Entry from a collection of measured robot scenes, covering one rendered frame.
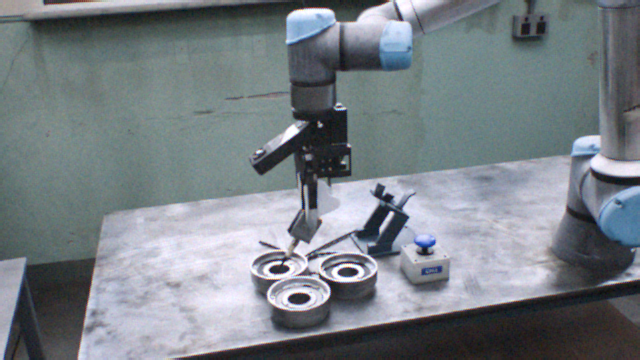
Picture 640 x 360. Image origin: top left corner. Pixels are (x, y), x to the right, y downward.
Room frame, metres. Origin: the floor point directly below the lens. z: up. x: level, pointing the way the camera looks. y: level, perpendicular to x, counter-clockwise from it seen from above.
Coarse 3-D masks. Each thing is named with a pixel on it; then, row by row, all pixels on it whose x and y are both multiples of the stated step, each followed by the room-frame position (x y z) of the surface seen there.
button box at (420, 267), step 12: (408, 252) 1.06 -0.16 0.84; (420, 252) 1.05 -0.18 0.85; (432, 252) 1.05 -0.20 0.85; (444, 252) 1.05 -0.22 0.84; (408, 264) 1.04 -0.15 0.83; (420, 264) 1.02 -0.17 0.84; (432, 264) 1.02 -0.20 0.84; (444, 264) 1.03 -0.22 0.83; (408, 276) 1.04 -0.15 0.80; (420, 276) 1.02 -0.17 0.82; (432, 276) 1.02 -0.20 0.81; (444, 276) 1.03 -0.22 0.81
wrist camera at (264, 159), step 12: (288, 132) 1.03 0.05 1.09; (300, 132) 1.01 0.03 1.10; (312, 132) 1.02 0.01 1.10; (276, 144) 1.02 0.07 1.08; (288, 144) 1.00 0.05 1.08; (300, 144) 1.01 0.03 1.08; (252, 156) 1.02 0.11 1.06; (264, 156) 1.00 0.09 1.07; (276, 156) 1.00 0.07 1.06; (288, 156) 1.01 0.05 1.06; (264, 168) 1.00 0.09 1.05
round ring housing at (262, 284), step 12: (276, 252) 1.09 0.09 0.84; (252, 264) 1.05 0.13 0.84; (276, 264) 1.06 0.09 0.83; (288, 264) 1.06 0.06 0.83; (300, 264) 1.06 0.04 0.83; (252, 276) 1.02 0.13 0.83; (264, 276) 1.00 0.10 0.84; (276, 276) 1.02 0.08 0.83; (288, 276) 1.00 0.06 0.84; (264, 288) 1.00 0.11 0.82
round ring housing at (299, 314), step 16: (272, 288) 0.96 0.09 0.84; (288, 288) 0.98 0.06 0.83; (320, 288) 0.97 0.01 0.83; (272, 304) 0.91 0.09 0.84; (288, 304) 0.93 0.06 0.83; (304, 304) 0.92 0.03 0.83; (320, 304) 0.91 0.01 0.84; (288, 320) 0.89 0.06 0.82; (304, 320) 0.89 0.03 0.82; (320, 320) 0.91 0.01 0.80
